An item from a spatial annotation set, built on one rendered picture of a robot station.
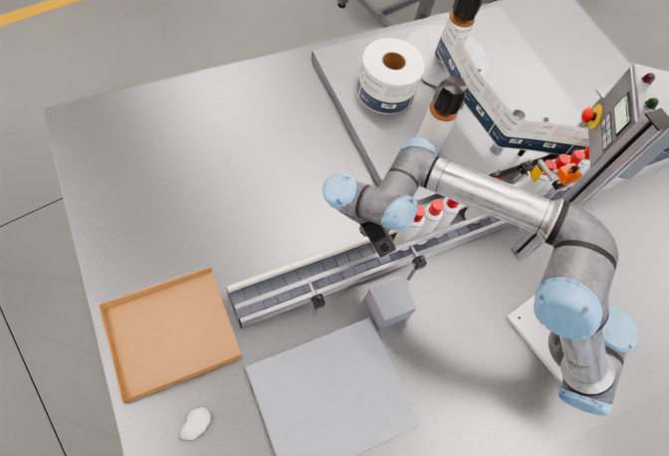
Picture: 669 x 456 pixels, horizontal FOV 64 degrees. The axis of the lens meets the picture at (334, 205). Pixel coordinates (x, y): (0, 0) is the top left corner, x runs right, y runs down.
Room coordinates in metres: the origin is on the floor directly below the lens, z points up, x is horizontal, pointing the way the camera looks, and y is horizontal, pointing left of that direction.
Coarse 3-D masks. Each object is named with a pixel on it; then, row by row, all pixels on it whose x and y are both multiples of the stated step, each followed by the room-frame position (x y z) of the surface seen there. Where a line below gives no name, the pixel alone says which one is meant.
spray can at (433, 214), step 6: (432, 204) 0.73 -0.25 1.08; (438, 204) 0.74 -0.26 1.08; (426, 210) 0.74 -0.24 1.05; (432, 210) 0.73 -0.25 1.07; (438, 210) 0.72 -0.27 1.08; (426, 216) 0.72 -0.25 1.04; (432, 216) 0.72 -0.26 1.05; (438, 216) 0.73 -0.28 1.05; (426, 222) 0.72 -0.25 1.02; (432, 222) 0.71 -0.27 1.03; (426, 228) 0.71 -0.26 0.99; (432, 228) 0.72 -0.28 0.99; (420, 234) 0.72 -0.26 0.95; (426, 234) 0.71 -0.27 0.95; (426, 240) 0.72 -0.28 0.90
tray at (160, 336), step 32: (160, 288) 0.42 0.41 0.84; (192, 288) 0.45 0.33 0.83; (128, 320) 0.32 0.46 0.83; (160, 320) 0.34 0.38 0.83; (192, 320) 0.36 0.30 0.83; (224, 320) 0.38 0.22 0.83; (128, 352) 0.24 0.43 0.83; (160, 352) 0.26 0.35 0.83; (192, 352) 0.28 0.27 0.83; (224, 352) 0.30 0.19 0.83; (128, 384) 0.17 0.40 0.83; (160, 384) 0.18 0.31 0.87
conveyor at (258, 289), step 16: (656, 160) 1.24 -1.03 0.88; (560, 192) 1.02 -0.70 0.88; (464, 208) 0.87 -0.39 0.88; (480, 224) 0.83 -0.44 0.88; (432, 240) 0.74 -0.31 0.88; (336, 256) 0.62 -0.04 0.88; (352, 256) 0.63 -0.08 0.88; (384, 256) 0.65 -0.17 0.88; (400, 256) 0.67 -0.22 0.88; (288, 272) 0.54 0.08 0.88; (304, 272) 0.55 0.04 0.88; (320, 272) 0.56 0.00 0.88; (352, 272) 0.58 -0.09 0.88; (256, 288) 0.47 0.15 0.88; (272, 288) 0.48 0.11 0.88; (304, 288) 0.50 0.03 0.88; (320, 288) 0.52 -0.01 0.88; (256, 304) 0.43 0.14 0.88; (272, 304) 0.44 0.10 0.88
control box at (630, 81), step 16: (624, 80) 0.94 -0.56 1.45; (656, 80) 0.93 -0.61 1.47; (608, 96) 0.95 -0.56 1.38; (640, 96) 0.87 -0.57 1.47; (656, 96) 0.88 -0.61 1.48; (608, 112) 0.90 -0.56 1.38; (640, 112) 0.83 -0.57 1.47; (592, 128) 0.91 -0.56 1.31; (624, 128) 0.81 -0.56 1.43; (592, 144) 0.86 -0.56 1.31; (656, 144) 0.80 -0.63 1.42; (592, 160) 0.82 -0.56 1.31; (640, 160) 0.80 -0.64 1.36; (624, 176) 0.80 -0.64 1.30
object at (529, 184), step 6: (546, 162) 0.96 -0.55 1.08; (552, 162) 0.96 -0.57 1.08; (552, 168) 0.94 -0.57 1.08; (546, 174) 0.94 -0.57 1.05; (528, 180) 0.95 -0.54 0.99; (540, 180) 0.93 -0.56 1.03; (546, 180) 0.93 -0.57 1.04; (522, 186) 0.95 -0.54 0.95; (528, 186) 0.94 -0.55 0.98; (534, 186) 0.93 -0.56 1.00; (540, 186) 0.93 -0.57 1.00; (534, 192) 0.93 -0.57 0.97
